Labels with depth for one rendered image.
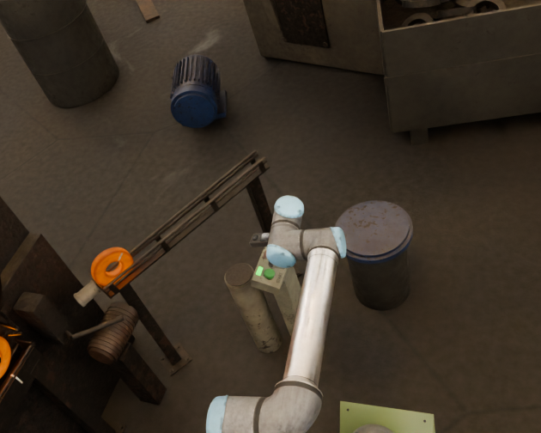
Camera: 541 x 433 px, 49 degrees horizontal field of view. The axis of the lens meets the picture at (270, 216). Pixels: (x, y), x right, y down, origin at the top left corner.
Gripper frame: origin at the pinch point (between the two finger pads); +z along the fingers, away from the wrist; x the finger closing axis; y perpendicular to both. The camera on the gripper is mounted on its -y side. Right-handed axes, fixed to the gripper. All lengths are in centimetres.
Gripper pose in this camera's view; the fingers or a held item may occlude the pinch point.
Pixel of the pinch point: (271, 265)
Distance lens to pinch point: 213.4
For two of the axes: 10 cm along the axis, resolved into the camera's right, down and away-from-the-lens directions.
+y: 9.5, 3.0, -1.0
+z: -1.0, 5.9, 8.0
